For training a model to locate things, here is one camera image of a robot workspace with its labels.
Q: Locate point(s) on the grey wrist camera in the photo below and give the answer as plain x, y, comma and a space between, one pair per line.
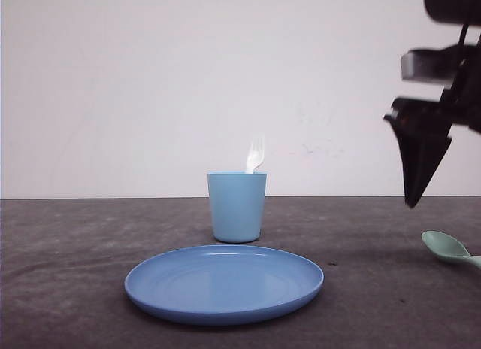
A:
436, 66

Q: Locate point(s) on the mint green plastic spoon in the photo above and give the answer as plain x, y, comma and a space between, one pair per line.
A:
448, 249

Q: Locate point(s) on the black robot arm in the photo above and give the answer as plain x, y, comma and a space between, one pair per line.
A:
422, 126

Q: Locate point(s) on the blue plastic plate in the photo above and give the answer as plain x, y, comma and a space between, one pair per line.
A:
223, 285

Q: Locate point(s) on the white plastic fork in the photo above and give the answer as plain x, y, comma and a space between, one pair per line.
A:
256, 154

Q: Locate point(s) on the light blue plastic cup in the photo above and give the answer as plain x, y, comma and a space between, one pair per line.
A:
236, 205

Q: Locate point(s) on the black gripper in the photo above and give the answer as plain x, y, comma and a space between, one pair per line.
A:
422, 151

